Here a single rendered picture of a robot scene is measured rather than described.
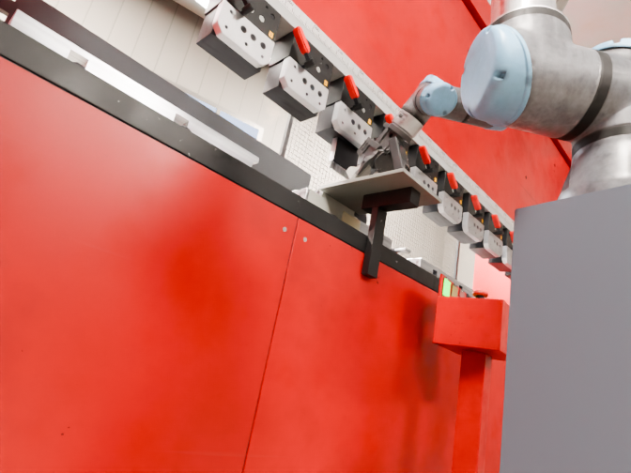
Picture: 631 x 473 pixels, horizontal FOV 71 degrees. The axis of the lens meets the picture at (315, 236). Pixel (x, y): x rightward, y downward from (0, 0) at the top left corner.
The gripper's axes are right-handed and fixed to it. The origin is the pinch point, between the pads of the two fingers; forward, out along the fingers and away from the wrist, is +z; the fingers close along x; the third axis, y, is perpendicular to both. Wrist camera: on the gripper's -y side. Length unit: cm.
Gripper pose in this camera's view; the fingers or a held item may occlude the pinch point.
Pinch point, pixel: (357, 194)
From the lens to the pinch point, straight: 119.9
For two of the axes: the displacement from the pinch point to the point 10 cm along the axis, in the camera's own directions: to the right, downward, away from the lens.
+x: -6.7, -3.4, -6.6
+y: -4.3, -5.5, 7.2
